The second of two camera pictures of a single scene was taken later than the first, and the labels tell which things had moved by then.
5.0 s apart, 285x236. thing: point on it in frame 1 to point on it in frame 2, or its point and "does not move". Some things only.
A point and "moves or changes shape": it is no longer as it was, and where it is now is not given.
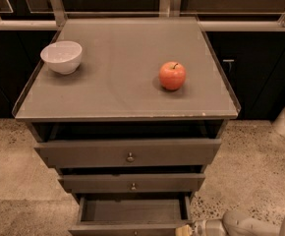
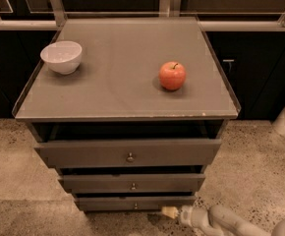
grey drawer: (133, 182) does not move
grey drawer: (132, 213) moves or changes shape
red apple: (172, 76) does not move
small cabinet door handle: (230, 65) does not move
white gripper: (203, 228) to (186, 215)
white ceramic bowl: (62, 57) does not move
